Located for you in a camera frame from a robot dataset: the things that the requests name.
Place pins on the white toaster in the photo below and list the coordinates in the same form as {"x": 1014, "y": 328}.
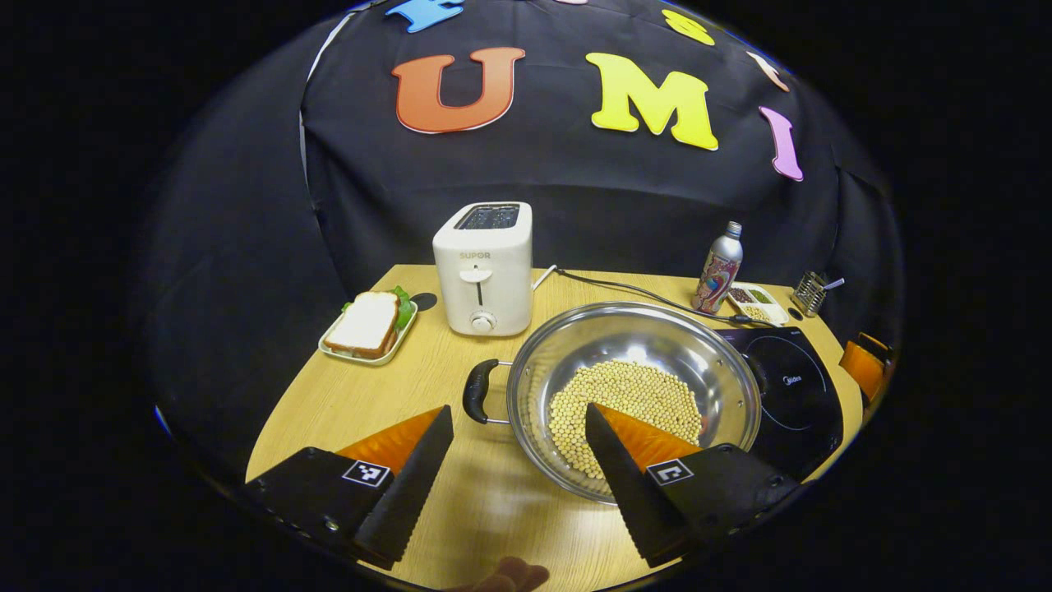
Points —
{"x": 483, "y": 271}

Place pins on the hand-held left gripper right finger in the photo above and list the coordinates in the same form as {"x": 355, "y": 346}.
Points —
{"x": 633, "y": 501}

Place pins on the black induction cooktop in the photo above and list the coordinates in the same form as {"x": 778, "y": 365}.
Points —
{"x": 797, "y": 386}

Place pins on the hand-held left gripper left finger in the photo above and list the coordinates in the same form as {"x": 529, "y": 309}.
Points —
{"x": 411, "y": 493}

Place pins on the silver printed bottle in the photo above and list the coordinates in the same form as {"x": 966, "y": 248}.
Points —
{"x": 719, "y": 275}

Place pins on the sandwich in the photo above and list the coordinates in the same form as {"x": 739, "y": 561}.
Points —
{"x": 363, "y": 325}

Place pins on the stainless steel pot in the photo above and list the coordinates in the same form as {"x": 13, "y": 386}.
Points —
{"x": 575, "y": 345}

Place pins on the pile of soybeans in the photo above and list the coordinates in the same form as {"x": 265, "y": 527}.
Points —
{"x": 625, "y": 395}

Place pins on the black backdrop cloth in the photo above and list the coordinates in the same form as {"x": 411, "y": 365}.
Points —
{"x": 559, "y": 181}

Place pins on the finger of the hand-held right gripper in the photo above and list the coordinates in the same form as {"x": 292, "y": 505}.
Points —
{"x": 859, "y": 366}

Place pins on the green lettuce leaf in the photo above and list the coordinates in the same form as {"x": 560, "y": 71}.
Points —
{"x": 403, "y": 308}

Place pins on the pale green plate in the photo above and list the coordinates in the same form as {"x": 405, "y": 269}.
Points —
{"x": 333, "y": 347}

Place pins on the white divided dish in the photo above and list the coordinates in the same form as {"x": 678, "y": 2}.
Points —
{"x": 758, "y": 308}

